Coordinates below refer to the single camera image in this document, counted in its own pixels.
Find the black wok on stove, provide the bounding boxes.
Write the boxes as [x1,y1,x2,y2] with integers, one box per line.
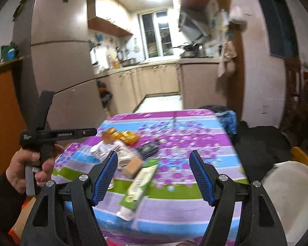
[173,43,200,58]

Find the hanging beige cloth bag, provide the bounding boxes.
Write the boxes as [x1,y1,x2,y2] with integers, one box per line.
[217,41,238,78]

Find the wooden wall shelf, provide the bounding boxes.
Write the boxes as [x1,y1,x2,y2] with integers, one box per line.
[88,17,133,37]

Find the range hood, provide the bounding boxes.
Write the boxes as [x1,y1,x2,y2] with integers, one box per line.
[178,0,210,41]

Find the white plastic trash bucket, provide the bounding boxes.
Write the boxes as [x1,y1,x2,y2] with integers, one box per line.
[261,161,308,245]

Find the kitchen window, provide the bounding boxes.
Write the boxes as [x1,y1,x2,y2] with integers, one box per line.
[139,11,173,59]

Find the dark left sleeve forearm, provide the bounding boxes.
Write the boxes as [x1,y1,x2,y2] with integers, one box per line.
[0,173,26,245]

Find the orange wooden cabinet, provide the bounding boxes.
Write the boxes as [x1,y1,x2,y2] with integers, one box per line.
[0,58,26,175]

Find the orange plastic wrapper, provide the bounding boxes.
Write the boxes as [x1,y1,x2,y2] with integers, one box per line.
[102,128,141,146]

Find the beige refrigerator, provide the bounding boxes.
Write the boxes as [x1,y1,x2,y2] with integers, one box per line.
[13,0,106,129]

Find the floral striped tablecloth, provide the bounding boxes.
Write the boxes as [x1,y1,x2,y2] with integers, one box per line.
[51,109,250,246]

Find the person's left hand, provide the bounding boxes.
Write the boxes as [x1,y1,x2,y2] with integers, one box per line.
[6,144,64,194]

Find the small black packet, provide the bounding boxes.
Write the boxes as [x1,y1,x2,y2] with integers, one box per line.
[136,140,160,160]

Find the beige kitchen base cabinets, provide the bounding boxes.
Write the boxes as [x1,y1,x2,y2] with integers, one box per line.
[95,57,227,115]

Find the black cloth pile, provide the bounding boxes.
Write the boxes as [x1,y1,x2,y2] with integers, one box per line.
[232,121,292,182]

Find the blue black garbage bag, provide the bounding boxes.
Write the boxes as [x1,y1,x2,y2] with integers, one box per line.
[200,104,238,139]

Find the green white toothpaste box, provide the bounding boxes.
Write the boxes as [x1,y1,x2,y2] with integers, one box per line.
[116,158,160,222]

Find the small brown cardboard box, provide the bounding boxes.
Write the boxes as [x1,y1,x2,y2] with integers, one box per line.
[122,157,144,179]

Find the white plastic bag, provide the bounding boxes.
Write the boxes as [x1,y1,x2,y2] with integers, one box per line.
[89,140,140,170]

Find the dark wooden chair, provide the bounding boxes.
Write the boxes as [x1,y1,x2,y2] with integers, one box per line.
[280,56,308,136]

